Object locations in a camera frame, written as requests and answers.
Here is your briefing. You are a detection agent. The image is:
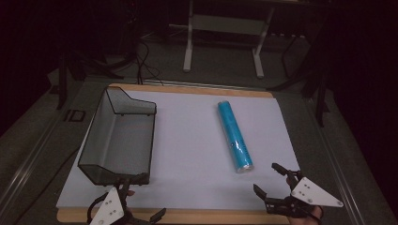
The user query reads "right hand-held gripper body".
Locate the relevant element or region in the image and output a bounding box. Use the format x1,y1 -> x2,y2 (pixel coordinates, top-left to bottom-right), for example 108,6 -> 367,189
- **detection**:
265,169 -> 344,218

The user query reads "blue roll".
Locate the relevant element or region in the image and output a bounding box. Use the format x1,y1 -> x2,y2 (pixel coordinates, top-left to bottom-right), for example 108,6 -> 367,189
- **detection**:
217,99 -> 254,174

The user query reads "thin black floor cable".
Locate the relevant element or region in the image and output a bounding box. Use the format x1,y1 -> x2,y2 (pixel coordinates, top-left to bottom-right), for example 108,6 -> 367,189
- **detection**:
12,145 -> 81,225

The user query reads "person's right hand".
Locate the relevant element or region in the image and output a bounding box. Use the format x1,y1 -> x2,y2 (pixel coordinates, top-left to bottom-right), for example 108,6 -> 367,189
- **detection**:
285,205 -> 324,225

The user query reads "white metal desk frame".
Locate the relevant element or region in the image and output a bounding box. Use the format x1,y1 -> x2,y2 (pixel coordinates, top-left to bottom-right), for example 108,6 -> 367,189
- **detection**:
182,0 -> 277,80

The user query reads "white paper mat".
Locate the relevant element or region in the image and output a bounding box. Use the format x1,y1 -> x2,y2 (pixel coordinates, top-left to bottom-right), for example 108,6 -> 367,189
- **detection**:
55,89 -> 301,211

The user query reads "aluminium rail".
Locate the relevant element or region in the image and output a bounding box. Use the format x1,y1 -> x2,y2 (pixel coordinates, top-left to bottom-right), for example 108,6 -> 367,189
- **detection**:
0,107 -> 69,217
303,96 -> 368,225

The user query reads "black wire mesh basket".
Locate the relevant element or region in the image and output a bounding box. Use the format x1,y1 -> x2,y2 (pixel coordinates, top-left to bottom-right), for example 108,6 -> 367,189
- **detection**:
77,86 -> 158,187

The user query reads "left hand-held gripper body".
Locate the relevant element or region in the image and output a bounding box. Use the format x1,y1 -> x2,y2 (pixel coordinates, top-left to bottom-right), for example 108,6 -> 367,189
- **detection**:
86,186 -> 152,225

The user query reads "black metal stand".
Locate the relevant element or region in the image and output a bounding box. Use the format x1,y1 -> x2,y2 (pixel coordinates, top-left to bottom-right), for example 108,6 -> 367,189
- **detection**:
55,50 -> 126,111
267,27 -> 331,128

